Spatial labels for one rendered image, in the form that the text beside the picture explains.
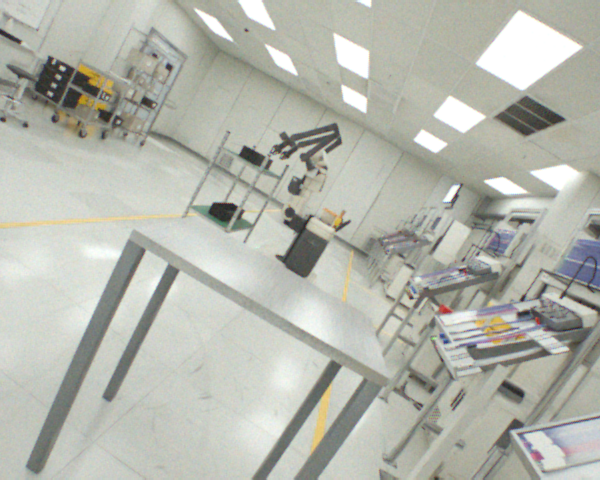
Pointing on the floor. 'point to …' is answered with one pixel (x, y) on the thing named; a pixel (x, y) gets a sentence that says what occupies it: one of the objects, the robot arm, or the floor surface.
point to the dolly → (53, 89)
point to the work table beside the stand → (209, 259)
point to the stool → (11, 95)
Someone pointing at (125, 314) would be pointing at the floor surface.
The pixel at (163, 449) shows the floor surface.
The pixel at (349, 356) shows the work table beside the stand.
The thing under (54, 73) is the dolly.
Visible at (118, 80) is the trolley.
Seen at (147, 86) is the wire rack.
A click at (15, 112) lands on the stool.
